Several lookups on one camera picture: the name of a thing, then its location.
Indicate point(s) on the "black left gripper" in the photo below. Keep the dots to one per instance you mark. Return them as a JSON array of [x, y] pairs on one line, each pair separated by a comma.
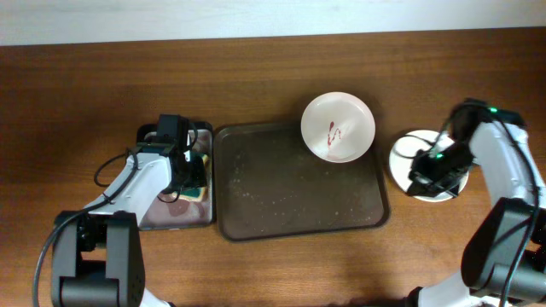
[[189, 176]]

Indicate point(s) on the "metal tray with soapy water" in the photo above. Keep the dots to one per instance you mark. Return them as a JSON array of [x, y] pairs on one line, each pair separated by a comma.
[[167, 213]]

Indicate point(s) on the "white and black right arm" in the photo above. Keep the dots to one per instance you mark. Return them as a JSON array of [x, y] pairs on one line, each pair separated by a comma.
[[504, 262]]

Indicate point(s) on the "green and yellow scrub sponge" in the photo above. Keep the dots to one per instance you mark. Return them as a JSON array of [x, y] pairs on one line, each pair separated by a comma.
[[197, 194]]

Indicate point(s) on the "cream plate with red stain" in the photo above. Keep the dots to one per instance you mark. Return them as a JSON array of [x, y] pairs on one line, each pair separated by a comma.
[[406, 147]]

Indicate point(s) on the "pinkish plate with red stain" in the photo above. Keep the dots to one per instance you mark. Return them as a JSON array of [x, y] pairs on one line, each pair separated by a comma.
[[338, 127]]

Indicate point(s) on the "dark brown serving tray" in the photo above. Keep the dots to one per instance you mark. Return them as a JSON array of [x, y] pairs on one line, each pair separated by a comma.
[[268, 184]]

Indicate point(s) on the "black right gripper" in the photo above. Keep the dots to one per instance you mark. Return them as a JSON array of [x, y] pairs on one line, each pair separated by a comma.
[[426, 181]]

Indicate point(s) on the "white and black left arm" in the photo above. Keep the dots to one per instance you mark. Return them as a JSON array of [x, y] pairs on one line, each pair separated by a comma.
[[96, 252]]

